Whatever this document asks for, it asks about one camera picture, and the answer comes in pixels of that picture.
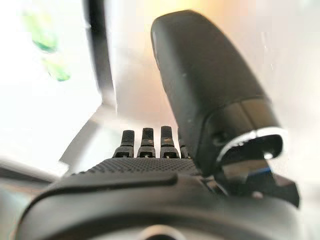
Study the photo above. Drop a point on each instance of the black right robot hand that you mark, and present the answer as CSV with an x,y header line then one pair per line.
x,y
125,200

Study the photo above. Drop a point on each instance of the white fridge drawer silver front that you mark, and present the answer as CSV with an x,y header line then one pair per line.
x,y
100,50

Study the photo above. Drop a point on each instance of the small green drink can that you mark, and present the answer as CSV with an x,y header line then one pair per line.
x,y
57,70
42,32

